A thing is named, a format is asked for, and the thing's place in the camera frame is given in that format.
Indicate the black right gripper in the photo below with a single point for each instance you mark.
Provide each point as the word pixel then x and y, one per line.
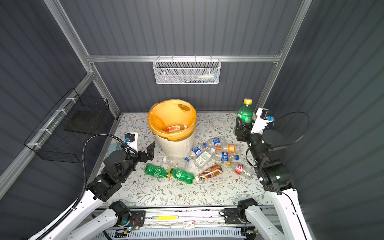
pixel 241 131

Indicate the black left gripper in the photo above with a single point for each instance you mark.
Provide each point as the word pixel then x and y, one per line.
pixel 143 158

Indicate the green bottle yellow cap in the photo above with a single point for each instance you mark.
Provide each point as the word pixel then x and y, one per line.
pixel 244 115

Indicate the red label clear bottle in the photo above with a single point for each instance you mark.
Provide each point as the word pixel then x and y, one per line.
pixel 242 170

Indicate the brown cola bottle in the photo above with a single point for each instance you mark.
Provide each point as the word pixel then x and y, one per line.
pixel 209 173

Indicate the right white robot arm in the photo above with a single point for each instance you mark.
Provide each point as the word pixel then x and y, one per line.
pixel 267 143

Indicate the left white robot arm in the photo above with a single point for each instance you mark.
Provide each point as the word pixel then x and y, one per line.
pixel 118 167

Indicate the cream ribbed waste bin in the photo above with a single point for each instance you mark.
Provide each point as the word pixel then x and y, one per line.
pixel 179 148

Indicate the orange plastic bin liner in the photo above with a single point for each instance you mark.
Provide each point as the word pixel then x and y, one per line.
pixel 171 113

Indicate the left green soda bottle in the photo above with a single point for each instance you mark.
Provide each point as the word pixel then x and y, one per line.
pixel 156 171

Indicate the green soda bottle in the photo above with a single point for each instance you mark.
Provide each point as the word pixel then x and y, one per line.
pixel 181 175
pixel 156 171

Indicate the clear bottle white cap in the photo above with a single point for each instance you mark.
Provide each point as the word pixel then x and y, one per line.
pixel 176 162

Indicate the pepsi label clear bottle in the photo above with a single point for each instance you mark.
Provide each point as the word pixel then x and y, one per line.
pixel 226 157

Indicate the right green soda bottle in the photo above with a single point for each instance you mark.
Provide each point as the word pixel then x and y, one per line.
pixel 181 175

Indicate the teal desk calculator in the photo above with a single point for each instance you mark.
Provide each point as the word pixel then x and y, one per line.
pixel 114 147

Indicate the blue label water bottle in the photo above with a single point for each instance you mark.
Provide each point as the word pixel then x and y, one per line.
pixel 198 150

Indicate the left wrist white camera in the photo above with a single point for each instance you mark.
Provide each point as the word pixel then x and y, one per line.
pixel 131 139

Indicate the wrist white camera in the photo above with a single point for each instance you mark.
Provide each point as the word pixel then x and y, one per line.
pixel 131 139
pixel 263 118

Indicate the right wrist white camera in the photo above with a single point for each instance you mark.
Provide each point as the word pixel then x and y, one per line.
pixel 263 118

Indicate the yellow tool on rail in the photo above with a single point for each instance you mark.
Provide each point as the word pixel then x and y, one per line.
pixel 165 218

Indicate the white wire wall basket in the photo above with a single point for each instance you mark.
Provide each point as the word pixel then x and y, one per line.
pixel 187 72

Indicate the black wire side basket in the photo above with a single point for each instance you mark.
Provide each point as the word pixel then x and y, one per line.
pixel 62 136

